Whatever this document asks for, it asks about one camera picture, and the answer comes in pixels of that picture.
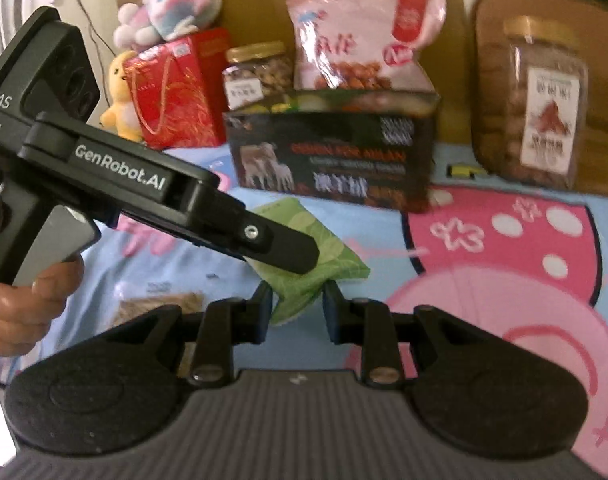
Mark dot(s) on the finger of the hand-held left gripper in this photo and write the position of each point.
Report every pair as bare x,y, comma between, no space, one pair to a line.
284,250

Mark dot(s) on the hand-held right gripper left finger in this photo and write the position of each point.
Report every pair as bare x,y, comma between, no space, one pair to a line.
264,312

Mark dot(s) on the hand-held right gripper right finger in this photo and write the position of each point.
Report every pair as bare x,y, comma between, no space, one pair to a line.
334,312

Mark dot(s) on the light green snack packet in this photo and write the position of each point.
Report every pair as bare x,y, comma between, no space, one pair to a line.
334,255

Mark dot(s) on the black cardboard box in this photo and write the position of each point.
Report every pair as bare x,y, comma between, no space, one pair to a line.
334,160

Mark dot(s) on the clear packet of brown snacks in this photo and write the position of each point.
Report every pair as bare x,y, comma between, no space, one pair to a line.
154,305

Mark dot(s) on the person's left hand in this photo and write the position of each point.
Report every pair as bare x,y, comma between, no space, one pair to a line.
24,315

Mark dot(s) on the yellow plush toy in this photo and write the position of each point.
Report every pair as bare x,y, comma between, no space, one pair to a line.
119,90

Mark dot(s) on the red gift bag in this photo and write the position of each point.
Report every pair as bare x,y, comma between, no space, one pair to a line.
179,95

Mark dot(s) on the cartoon pig printed blanket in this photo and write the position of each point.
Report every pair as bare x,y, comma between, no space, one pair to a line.
484,240

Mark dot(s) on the small clear nut jar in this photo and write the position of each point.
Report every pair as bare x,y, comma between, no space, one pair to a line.
259,70

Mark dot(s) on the pink plush toy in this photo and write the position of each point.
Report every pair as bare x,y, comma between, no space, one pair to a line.
174,10

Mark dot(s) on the pink snack bag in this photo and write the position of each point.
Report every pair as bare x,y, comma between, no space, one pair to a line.
354,35

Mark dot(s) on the brown seat cushion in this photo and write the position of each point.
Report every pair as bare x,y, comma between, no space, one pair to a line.
489,85

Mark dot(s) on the large clear nut jar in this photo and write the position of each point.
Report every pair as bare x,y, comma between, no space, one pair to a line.
544,110

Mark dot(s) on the wood pattern wall board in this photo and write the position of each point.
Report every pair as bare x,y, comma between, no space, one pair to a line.
264,0

